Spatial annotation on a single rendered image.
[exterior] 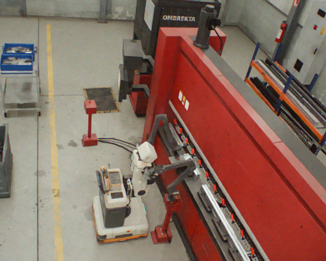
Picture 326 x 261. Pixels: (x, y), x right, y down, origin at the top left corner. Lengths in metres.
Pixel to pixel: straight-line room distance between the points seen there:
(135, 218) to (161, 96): 1.67
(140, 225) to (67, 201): 1.17
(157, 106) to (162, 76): 0.47
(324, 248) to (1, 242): 3.65
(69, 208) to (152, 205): 1.19
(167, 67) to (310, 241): 2.73
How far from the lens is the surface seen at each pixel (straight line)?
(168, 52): 4.42
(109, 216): 4.27
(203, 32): 4.10
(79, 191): 5.24
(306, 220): 2.86
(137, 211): 4.68
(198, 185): 4.34
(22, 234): 4.86
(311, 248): 2.90
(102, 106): 6.81
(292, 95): 5.60
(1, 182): 5.01
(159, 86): 4.63
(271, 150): 2.97
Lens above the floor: 3.96
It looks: 38 degrees down
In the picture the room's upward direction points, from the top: 12 degrees clockwise
